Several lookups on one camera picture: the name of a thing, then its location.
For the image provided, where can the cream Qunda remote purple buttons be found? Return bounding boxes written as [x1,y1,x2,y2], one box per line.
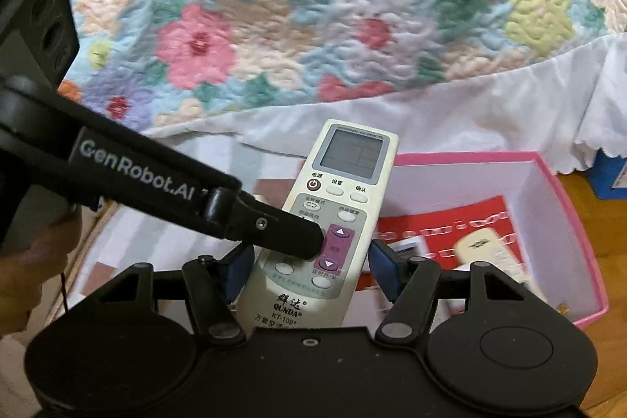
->
[236,119,399,333]

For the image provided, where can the pink cardboard box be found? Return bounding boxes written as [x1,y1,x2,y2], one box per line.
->
[297,149,610,331]

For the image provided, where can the red glasses-print card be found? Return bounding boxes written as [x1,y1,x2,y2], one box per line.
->
[376,195,525,270]

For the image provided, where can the person's left hand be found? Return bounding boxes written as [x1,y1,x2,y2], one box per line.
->
[1,207,82,336]

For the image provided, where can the blue box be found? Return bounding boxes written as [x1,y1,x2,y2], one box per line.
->
[585,150,627,199]

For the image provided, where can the floral quilted bedspread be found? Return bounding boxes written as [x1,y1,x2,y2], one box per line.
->
[61,0,626,173]

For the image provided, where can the white TCL remote with screen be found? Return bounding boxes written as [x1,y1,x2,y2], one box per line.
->
[389,235,433,260]

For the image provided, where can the cream TCL remote control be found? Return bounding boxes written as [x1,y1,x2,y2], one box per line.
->
[454,228,546,301]

